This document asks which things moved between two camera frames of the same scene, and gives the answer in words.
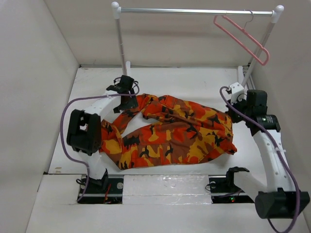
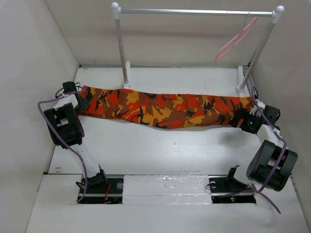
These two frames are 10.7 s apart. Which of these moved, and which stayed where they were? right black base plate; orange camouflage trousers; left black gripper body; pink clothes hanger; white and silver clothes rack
Moved: left black gripper body; pink clothes hanger; orange camouflage trousers
Stayed: right black base plate; white and silver clothes rack
